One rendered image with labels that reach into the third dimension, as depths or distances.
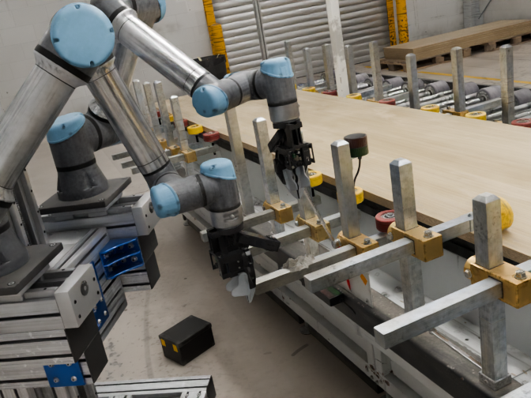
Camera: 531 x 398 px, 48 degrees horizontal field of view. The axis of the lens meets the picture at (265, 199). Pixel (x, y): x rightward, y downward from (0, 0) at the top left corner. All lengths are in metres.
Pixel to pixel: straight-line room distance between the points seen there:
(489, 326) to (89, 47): 0.93
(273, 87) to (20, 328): 0.80
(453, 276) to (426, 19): 10.06
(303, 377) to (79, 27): 1.80
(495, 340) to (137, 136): 0.87
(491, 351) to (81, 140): 1.21
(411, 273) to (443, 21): 10.52
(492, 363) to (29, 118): 1.01
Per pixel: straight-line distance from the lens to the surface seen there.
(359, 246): 1.55
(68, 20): 1.20
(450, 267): 1.67
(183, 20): 9.60
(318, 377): 2.58
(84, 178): 1.83
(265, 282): 1.47
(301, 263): 1.50
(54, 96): 1.23
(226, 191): 1.34
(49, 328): 1.43
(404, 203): 1.34
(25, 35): 9.28
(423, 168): 1.98
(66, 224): 1.88
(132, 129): 1.39
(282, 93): 1.47
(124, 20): 1.56
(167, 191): 1.31
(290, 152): 1.50
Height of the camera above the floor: 1.53
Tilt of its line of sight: 19 degrees down
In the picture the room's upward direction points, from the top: 10 degrees counter-clockwise
